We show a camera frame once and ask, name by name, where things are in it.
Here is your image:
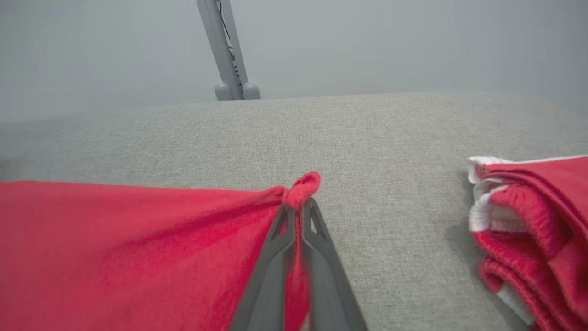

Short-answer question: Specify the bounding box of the grey metal pole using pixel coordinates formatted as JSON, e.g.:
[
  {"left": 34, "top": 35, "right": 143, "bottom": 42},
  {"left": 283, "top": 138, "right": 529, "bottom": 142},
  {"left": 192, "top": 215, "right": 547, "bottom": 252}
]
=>
[{"left": 197, "top": 0, "right": 261, "bottom": 101}]

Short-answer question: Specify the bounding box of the red garment with white trim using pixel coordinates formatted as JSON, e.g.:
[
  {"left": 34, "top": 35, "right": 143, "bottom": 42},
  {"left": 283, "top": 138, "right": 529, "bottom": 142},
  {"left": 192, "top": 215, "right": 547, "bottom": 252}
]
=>
[{"left": 0, "top": 155, "right": 588, "bottom": 331}]

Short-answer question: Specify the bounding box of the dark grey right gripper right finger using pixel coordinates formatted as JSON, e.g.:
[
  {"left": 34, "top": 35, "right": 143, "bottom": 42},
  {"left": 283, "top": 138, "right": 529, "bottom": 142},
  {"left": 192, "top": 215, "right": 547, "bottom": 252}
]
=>
[{"left": 301, "top": 198, "right": 369, "bottom": 331}]

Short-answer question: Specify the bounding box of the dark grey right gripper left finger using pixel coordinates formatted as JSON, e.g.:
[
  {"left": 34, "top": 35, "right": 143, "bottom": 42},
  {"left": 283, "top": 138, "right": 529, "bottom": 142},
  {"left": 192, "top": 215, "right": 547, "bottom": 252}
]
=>
[{"left": 228, "top": 204, "right": 297, "bottom": 331}]

